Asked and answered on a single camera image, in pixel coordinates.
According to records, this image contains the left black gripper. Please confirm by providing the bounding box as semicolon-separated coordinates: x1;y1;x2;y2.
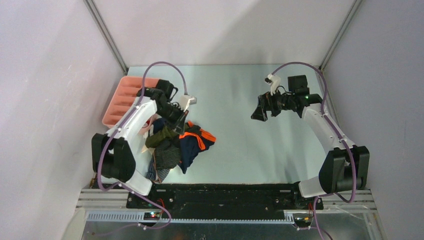
156;103;189;136

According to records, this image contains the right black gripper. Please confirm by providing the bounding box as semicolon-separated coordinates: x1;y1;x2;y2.
251;86;295;122

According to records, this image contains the navy orange underwear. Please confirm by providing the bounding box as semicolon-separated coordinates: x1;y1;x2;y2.
178;121;217;174

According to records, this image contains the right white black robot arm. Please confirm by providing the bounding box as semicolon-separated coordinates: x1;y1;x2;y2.
251;74;370;209

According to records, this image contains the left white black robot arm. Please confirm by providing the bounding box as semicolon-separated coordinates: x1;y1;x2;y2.
91;78;197;208

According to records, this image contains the olive green underwear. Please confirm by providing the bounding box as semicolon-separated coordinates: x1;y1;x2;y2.
145;126;179;148

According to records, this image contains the dark striped underwear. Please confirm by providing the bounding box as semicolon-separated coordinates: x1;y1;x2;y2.
145;140;182;184

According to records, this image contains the pink divided storage tray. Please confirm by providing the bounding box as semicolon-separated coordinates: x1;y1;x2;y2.
102;76;143;129

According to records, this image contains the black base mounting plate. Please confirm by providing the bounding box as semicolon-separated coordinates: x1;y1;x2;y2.
91;179;360;221

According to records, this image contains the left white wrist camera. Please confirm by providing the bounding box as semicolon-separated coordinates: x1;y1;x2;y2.
178;94;197;111

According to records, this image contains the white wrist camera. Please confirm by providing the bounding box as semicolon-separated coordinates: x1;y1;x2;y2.
178;94;197;111
264;73;281;96

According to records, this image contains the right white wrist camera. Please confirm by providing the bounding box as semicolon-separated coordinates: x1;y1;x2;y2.
264;73;281;96

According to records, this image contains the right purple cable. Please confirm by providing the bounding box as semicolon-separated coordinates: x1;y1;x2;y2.
271;61;358;240

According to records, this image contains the purple cable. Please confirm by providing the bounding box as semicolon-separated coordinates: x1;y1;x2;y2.
271;61;358;240
96;61;189;231

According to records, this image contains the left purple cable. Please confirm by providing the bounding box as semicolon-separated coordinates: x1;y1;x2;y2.
96;61;189;231

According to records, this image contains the grey slotted cable duct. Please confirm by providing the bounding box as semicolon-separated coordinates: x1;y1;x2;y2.
86;210;295;225

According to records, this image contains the right aluminium corner post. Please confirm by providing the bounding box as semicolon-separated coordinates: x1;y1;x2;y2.
319;0;364;72

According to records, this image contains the aluminium corner post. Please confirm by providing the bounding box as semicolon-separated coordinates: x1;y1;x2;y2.
83;0;129;76
319;0;364;72

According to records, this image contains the left aluminium corner post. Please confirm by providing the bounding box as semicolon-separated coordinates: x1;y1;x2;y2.
83;0;129;76

